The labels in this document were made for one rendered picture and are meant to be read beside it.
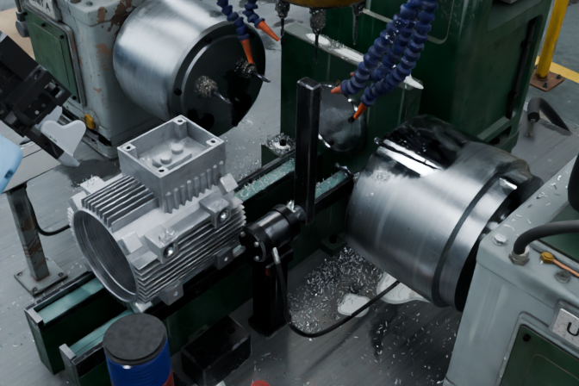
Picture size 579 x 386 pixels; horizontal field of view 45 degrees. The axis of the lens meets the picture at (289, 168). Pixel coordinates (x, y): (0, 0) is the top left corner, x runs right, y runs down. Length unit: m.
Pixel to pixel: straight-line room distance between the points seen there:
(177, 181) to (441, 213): 0.37
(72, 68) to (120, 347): 0.94
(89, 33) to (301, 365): 0.75
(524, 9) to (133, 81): 0.73
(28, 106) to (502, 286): 0.62
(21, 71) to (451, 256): 0.60
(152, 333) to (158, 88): 0.70
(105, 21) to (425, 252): 0.79
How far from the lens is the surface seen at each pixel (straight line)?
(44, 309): 1.15
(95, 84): 1.51
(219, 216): 1.03
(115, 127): 1.56
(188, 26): 1.32
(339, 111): 1.29
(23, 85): 0.91
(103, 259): 1.14
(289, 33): 1.33
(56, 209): 1.50
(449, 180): 0.98
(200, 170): 1.03
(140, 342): 0.69
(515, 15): 1.34
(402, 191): 0.99
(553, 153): 1.71
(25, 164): 1.19
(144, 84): 1.35
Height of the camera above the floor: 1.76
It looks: 38 degrees down
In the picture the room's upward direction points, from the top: 1 degrees clockwise
